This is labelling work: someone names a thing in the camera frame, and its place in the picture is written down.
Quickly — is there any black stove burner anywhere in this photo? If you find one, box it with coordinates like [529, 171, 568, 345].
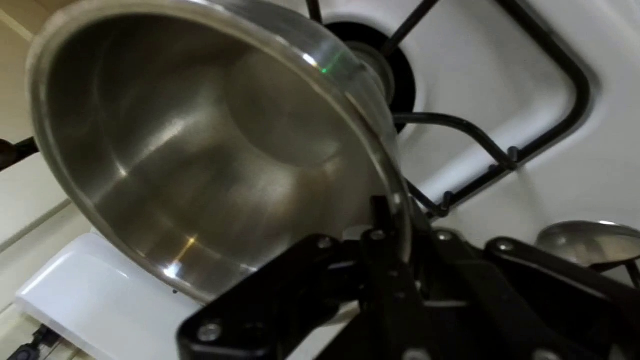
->
[325, 18, 418, 132]

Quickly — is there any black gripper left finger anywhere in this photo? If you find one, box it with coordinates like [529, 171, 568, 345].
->
[175, 197, 427, 360]

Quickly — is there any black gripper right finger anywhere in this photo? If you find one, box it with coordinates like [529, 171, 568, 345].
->
[426, 229, 640, 360]

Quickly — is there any black iron stove grate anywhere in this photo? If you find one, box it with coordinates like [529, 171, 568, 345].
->
[301, 0, 597, 222]

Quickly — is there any white gas stove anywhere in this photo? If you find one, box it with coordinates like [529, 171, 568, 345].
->
[0, 0, 640, 360]

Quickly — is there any wall outlet with black plug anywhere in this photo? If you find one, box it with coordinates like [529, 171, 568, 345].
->
[5, 325, 62, 360]

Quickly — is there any silver metal bowl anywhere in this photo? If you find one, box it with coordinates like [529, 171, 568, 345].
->
[25, 0, 415, 306]

